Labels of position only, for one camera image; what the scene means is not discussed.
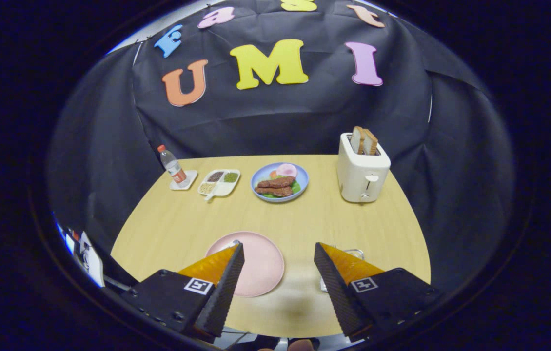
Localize blue plate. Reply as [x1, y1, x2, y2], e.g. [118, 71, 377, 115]
[251, 162, 309, 203]

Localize brown meat slice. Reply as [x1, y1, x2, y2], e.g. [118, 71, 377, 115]
[255, 186, 294, 197]
[257, 176, 296, 189]

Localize white toaster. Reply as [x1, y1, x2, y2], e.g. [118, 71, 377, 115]
[337, 133, 392, 203]

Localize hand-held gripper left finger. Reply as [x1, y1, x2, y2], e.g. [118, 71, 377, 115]
[120, 241, 245, 342]

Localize clear plastic water bottle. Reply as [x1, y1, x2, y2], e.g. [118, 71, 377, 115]
[157, 144, 187, 185]

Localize clear glass tray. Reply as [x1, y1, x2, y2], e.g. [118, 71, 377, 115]
[320, 248, 365, 293]

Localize white printed object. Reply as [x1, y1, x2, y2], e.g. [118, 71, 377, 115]
[56, 219, 105, 288]

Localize pink plate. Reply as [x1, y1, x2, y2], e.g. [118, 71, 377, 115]
[205, 231, 285, 298]

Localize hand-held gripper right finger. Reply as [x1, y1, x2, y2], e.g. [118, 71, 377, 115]
[314, 242, 444, 342]

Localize toast bread slice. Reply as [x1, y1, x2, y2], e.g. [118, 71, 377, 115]
[350, 126, 365, 155]
[362, 129, 379, 156]

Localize white sectioned dish with grains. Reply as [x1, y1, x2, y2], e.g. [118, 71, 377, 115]
[197, 169, 241, 202]

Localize white square coaster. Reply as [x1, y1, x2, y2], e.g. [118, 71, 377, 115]
[169, 170, 198, 191]

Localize green lettuce leaf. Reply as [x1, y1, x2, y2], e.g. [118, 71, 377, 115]
[261, 180, 301, 199]

